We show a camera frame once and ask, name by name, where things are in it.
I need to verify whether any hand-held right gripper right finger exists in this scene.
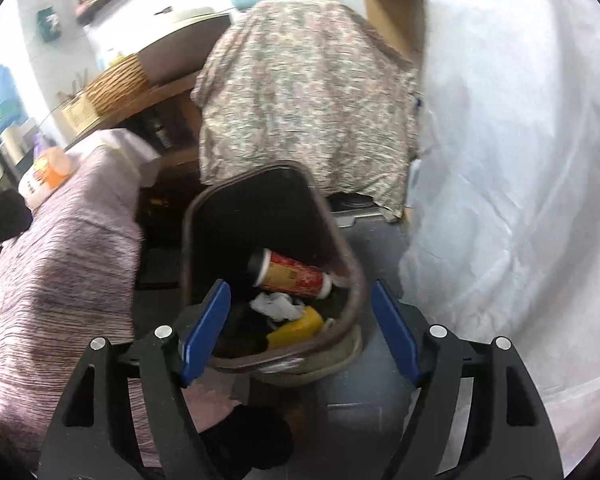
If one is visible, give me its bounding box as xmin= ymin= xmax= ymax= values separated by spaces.
xmin=371 ymin=279 xmax=565 ymax=480

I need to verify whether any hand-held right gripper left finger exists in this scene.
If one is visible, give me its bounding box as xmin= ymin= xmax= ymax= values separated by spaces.
xmin=37 ymin=279 xmax=232 ymax=480

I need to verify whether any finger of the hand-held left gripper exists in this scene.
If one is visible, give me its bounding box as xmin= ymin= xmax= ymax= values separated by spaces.
xmin=0 ymin=189 xmax=34 ymax=252

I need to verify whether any orange juice carton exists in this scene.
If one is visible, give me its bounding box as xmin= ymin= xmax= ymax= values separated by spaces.
xmin=19 ymin=147 xmax=73 ymax=208

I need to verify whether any white tissue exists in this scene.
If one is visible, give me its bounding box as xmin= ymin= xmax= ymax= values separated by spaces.
xmin=250 ymin=291 xmax=305 ymax=322

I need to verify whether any red canister with white lid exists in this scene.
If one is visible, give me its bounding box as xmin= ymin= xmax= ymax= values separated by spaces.
xmin=247 ymin=248 xmax=335 ymax=301

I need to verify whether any brown plastic trash bin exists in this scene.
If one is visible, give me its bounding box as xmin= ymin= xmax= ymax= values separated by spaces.
xmin=181 ymin=160 xmax=367 ymax=373

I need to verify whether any white paper cup sleeve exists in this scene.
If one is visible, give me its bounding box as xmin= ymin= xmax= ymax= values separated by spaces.
xmin=2 ymin=117 xmax=38 ymax=161

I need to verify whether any person's dark trouser leg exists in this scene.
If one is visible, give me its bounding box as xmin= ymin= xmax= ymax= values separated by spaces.
xmin=200 ymin=405 xmax=293 ymax=480

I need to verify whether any beige chopstick holder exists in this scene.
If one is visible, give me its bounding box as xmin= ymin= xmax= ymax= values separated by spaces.
xmin=57 ymin=67 xmax=101 ymax=131

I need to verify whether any woven basket sink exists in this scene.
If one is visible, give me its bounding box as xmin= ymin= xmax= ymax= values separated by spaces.
xmin=82 ymin=52 xmax=151 ymax=116

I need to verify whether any white cover cloth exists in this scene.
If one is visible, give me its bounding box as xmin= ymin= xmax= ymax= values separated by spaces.
xmin=399 ymin=0 xmax=600 ymax=406

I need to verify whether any dark wooden counter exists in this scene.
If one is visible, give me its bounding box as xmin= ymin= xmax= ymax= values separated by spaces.
xmin=62 ymin=72 xmax=203 ymax=201

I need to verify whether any floral paisley cloth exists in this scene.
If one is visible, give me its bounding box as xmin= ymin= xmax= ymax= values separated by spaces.
xmin=190 ymin=0 xmax=421 ymax=223

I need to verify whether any light wooden cabinet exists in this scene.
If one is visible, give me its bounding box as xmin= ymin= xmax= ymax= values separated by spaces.
xmin=360 ymin=0 xmax=433 ymax=66

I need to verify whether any green wall packet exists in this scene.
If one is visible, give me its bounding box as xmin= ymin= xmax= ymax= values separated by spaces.
xmin=36 ymin=6 xmax=62 ymax=43

